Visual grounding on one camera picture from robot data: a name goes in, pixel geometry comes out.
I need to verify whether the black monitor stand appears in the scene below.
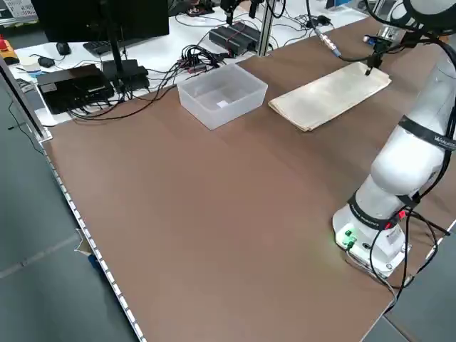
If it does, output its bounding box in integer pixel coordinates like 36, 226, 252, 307
101, 0, 150, 92

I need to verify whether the white tape roll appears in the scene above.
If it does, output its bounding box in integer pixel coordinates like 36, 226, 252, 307
19, 56, 40, 73

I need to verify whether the thin black table cable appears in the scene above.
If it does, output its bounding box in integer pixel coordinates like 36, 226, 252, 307
71, 80, 181, 124

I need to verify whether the small black USB hub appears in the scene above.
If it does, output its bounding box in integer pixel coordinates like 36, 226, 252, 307
177, 56, 209, 75

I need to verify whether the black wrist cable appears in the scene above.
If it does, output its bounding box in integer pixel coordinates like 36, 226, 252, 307
305, 0, 375, 61

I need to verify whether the aluminium frame rail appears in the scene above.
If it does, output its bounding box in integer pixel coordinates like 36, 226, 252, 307
0, 56, 53, 142

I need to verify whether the dark grey electronics box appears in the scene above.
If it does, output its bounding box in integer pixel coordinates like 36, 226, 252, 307
209, 21, 261, 57

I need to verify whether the red emergency stop button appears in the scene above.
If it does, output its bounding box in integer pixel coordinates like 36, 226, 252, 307
0, 33, 18, 62

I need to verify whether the black keyboard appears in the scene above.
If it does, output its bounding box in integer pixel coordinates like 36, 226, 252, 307
82, 39, 125, 56

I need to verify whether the large black electronics box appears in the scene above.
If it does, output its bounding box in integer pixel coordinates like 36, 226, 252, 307
37, 63, 115, 115

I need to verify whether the cream-colored tablecloth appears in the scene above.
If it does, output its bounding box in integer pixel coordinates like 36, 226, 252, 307
268, 61, 393, 133

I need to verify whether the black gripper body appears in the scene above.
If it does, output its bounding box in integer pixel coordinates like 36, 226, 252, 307
370, 38, 393, 58

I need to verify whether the clear plastic storage box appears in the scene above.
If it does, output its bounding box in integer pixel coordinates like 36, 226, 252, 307
177, 63, 269, 131

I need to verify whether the aluminium camera post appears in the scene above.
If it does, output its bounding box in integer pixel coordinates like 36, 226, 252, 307
256, 0, 277, 58

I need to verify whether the black arm base cable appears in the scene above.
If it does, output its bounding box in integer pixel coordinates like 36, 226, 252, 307
343, 209, 452, 299

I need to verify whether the black computer monitor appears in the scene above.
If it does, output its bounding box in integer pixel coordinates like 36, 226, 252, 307
31, 0, 170, 43

